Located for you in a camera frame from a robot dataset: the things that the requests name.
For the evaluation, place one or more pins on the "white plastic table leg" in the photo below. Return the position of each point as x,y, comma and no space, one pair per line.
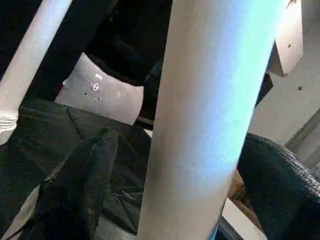
210,100
30,60

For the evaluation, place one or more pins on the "white cushion with badge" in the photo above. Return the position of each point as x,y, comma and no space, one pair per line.
110,100

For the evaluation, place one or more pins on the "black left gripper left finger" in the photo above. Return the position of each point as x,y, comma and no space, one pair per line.
75,195

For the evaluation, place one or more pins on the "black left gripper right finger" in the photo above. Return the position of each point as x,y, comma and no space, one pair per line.
290,200

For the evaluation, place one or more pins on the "beige wall fixture box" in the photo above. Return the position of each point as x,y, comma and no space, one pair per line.
287,40

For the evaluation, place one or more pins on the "white flat board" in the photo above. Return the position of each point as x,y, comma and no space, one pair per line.
245,222

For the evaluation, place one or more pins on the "black work mat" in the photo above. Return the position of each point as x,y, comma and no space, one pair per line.
30,150

